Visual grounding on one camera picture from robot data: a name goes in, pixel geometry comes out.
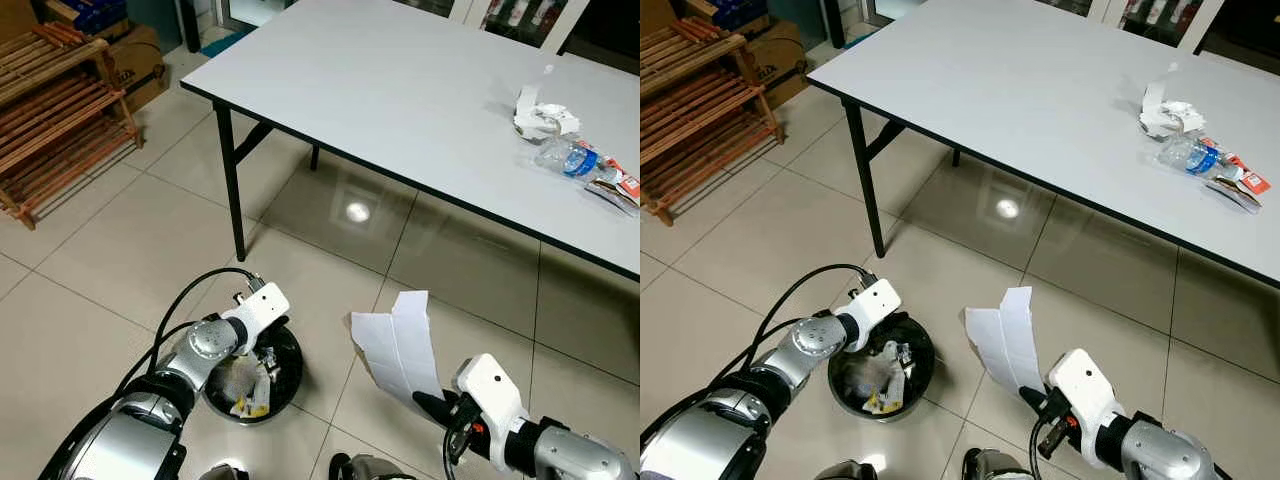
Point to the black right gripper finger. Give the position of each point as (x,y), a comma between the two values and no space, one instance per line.
(438,408)
(1036,398)

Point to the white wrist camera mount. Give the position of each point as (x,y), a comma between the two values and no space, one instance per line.
(495,395)
(878,305)
(1085,390)
(262,308)

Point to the red orange snack wrapper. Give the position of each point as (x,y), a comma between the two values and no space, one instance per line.
(618,185)
(1245,183)

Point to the silver yellow snack wrapper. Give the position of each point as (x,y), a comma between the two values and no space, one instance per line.
(245,385)
(885,385)

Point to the white paper sheet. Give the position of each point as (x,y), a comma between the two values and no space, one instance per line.
(400,345)
(1005,340)

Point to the brown wooden slatted rack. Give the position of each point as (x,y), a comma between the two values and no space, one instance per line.
(700,115)
(55,120)

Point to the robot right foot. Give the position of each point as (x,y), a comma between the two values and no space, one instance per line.
(995,466)
(370,468)

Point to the white framed glass door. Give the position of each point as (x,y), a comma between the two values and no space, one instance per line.
(1160,15)

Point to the crumpled white paper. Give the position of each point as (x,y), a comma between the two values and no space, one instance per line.
(1170,118)
(540,120)

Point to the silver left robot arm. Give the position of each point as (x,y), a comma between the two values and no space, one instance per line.
(140,430)
(745,415)

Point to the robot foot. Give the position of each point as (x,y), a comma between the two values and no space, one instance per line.
(848,471)
(370,468)
(222,472)
(995,466)

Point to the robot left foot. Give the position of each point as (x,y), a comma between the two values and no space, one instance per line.
(848,471)
(222,472)

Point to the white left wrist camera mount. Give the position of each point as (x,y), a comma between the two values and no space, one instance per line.
(262,308)
(878,305)

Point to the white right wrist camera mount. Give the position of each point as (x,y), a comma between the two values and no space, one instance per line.
(1085,390)
(495,395)

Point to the black upright post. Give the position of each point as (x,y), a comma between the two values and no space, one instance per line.
(189,25)
(833,22)

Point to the brown cardboard box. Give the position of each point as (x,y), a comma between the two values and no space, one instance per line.
(780,60)
(140,65)

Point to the clear plastic bottle blue label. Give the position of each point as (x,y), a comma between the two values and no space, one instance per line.
(565,158)
(1190,155)

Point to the black round rubbish bin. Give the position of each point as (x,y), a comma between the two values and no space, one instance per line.
(920,375)
(285,375)

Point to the white table with black frame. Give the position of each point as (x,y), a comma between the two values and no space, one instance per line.
(1000,90)
(400,90)

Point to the blue packs on rack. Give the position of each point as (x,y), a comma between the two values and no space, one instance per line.
(735,10)
(95,12)

